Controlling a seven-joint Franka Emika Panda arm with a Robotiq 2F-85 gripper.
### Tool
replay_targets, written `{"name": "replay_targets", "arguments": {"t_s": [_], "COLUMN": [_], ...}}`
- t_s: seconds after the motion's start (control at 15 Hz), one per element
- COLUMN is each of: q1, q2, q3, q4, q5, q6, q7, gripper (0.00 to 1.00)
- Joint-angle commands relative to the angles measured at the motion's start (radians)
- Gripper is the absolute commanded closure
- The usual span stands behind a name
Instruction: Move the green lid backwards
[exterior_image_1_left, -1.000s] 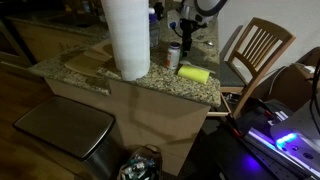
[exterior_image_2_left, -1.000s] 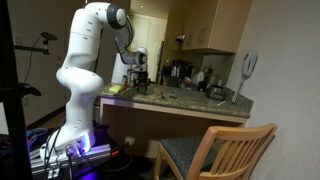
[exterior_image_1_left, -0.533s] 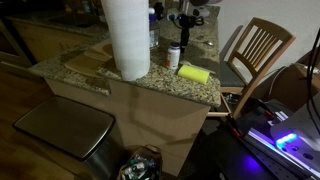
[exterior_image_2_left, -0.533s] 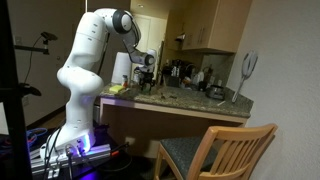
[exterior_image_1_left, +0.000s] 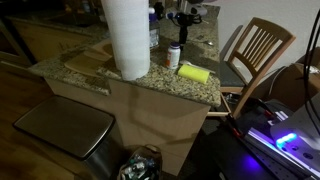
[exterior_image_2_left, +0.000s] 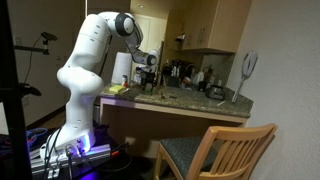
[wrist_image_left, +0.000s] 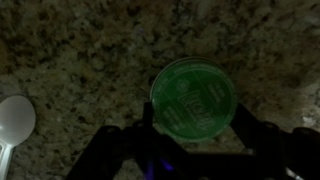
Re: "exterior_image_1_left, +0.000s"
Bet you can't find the metal spoon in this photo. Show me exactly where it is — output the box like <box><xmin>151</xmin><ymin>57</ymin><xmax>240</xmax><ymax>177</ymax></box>
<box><xmin>192</xmin><ymin>38</ymin><xmax>215</xmax><ymax>47</ymax></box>

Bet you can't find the white paper towel roll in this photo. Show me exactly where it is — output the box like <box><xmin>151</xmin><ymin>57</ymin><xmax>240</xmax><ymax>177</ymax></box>
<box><xmin>100</xmin><ymin>0</ymin><xmax>152</xmax><ymax>82</ymax></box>

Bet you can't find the white power adapter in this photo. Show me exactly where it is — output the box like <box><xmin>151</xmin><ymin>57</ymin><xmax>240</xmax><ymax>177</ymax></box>
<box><xmin>308</xmin><ymin>65</ymin><xmax>320</xmax><ymax>75</ymax></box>

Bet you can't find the yellow sponge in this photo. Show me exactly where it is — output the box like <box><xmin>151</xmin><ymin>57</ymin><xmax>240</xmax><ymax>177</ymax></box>
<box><xmin>177</xmin><ymin>63</ymin><xmax>211</xmax><ymax>85</ymax></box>

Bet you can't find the clear jar with blue lid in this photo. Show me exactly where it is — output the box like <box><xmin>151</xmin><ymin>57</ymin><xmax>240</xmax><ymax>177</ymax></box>
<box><xmin>148</xmin><ymin>8</ymin><xmax>161</xmax><ymax>51</ymax></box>

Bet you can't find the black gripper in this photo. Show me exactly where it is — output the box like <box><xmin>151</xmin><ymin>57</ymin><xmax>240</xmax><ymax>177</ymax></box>
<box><xmin>174</xmin><ymin>12</ymin><xmax>203</xmax><ymax>46</ymax></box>

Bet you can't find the white pill bottle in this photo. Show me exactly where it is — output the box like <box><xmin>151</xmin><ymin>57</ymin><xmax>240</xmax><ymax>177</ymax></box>
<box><xmin>165</xmin><ymin>41</ymin><xmax>182</xmax><ymax>70</ymax></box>

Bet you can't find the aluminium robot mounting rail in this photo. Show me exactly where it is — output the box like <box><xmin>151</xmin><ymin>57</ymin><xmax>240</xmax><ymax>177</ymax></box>
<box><xmin>229</xmin><ymin>99</ymin><xmax>320</xmax><ymax>180</ymax></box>

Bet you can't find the brown cardboard box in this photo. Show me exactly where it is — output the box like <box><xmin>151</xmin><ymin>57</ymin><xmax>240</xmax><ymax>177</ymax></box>
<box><xmin>269</xmin><ymin>46</ymin><xmax>320</xmax><ymax>113</ymax></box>

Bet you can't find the wooden chair with grey seat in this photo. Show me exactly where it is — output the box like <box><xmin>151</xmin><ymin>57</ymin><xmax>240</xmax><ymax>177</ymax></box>
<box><xmin>218</xmin><ymin>17</ymin><xmax>297</xmax><ymax>120</ymax></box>

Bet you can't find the steel pedal trash can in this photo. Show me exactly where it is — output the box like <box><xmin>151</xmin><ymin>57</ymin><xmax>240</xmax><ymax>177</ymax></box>
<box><xmin>13</xmin><ymin>95</ymin><xmax>118</xmax><ymax>180</ymax></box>

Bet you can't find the black hanging cable bundle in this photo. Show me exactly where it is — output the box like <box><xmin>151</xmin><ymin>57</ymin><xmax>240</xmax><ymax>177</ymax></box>
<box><xmin>301</xmin><ymin>8</ymin><xmax>320</xmax><ymax>128</ymax></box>

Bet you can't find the bag of empty bottles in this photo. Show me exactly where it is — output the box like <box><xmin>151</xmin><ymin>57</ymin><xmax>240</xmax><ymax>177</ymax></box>
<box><xmin>118</xmin><ymin>144</ymin><xmax>164</xmax><ymax>180</ymax></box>

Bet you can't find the white plastic knife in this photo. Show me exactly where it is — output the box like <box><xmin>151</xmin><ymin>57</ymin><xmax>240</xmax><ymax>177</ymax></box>
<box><xmin>179</xmin><ymin>59</ymin><xmax>217</xmax><ymax>75</ymax></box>

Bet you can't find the dark bottle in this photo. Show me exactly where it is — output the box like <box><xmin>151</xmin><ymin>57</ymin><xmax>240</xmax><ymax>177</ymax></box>
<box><xmin>153</xmin><ymin>1</ymin><xmax>165</xmax><ymax>21</ymax></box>

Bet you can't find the open wooden drawer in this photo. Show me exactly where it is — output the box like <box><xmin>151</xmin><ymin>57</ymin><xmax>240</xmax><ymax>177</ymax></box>
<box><xmin>207</xmin><ymin>92</ymin><xmax>235</xmax><ymax>118</ymax></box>

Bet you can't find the wooden cutting board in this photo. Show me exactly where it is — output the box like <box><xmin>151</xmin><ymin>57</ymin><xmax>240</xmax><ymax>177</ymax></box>
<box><xmin>64</xmin><ymin>39</ymin><xmax>115</xmax><ymax>78</ymax></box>

